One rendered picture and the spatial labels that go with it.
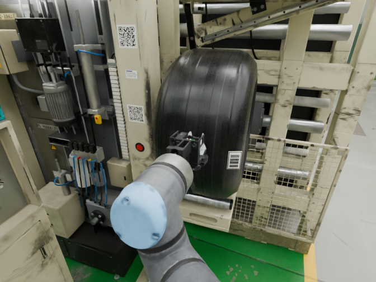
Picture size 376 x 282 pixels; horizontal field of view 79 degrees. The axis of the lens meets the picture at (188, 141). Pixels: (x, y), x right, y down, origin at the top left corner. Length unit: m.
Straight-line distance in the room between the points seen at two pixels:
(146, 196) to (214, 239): 1.69
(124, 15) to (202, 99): 0.41
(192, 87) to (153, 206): 0.45
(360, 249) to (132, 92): 2.04
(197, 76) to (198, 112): 0.12
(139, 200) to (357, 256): 2.07
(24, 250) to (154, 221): 0.86
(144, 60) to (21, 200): 0.72
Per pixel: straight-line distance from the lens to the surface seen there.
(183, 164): 0.45
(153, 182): 0.38
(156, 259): 0.41
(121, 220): 0.38
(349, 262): 2.22
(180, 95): 0.71
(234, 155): 0.69
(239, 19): 1.18
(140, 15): 0.88
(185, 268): 0.38
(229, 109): 0.67
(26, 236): 1.14
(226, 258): 1.93
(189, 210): 1.00
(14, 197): 1.11
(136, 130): 1.01
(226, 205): 0.96
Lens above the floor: 1.57
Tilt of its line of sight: 28 degrees down
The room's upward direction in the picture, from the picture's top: straight up
